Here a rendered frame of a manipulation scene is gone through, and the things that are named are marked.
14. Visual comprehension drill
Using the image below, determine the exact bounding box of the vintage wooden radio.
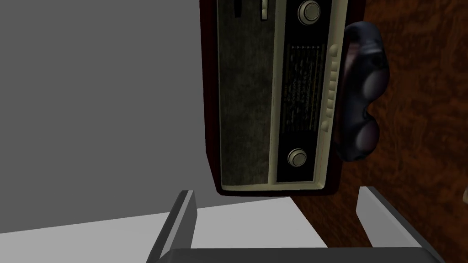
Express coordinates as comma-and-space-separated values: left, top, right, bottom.
199, 0, 366, 197

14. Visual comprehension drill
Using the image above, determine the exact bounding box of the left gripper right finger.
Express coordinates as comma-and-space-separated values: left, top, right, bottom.
356, 186, 447, 263

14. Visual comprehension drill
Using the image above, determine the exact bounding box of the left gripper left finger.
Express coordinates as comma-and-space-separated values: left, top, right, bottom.
146, 189, 198, 263

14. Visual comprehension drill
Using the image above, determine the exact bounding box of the dark blue rounded object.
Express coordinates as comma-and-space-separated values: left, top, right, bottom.
334, 21, 390, 162

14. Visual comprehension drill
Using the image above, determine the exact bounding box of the brown wooden table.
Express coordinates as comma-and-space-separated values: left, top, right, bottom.
290, 0, 468, 263

